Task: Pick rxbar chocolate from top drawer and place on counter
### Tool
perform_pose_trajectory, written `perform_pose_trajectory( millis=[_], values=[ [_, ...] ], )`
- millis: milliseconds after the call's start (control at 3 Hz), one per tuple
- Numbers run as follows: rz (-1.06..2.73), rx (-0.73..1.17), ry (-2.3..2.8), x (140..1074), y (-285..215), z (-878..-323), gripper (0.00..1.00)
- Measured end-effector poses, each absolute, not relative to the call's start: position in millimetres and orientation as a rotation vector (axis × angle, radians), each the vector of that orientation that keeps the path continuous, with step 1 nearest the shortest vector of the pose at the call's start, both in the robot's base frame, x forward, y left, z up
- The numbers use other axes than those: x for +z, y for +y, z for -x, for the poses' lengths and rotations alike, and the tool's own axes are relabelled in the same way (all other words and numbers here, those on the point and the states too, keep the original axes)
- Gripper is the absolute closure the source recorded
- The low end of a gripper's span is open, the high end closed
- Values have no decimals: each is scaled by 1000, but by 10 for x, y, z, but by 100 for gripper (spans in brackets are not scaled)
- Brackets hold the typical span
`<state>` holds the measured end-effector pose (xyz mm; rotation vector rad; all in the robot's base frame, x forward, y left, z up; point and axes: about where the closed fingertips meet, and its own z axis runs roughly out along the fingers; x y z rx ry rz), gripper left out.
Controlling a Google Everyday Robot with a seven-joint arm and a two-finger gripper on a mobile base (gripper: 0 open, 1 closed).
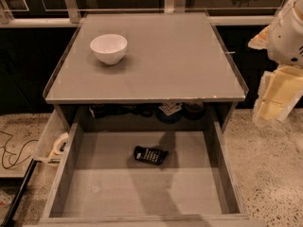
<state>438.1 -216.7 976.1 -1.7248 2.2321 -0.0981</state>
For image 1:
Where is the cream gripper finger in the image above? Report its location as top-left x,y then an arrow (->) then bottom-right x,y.
252,64 -> 303,127
248,26 -> 270,50

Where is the black rxbar chocolate wrapper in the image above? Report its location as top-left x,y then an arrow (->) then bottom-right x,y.
134,146 -> 168,166

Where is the grey cabinet with counter top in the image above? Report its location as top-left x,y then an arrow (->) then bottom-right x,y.
43,11 -> 249,134

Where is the open grey top drawer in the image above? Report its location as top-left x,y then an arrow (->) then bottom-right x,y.
27,120 -> 266,227

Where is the dark round item in cabinet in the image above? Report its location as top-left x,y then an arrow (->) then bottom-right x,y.
183,104 -> 205,120

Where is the black white patterned packet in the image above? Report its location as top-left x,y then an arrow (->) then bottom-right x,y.
159,102 -> 182,116

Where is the white ceramic bowl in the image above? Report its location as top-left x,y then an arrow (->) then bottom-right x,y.
90,34 -> 128,65

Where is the white tape roll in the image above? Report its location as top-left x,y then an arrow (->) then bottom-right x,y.
48,132 -> 69,158

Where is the clear plastic side bin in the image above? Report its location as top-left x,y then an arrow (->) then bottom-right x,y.
33,111 -> 68,164

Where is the metal window frame rail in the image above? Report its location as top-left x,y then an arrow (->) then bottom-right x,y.
0,0 -> 289,27

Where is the black cable on floor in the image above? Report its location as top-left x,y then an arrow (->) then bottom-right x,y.
0,130 -> 40,170

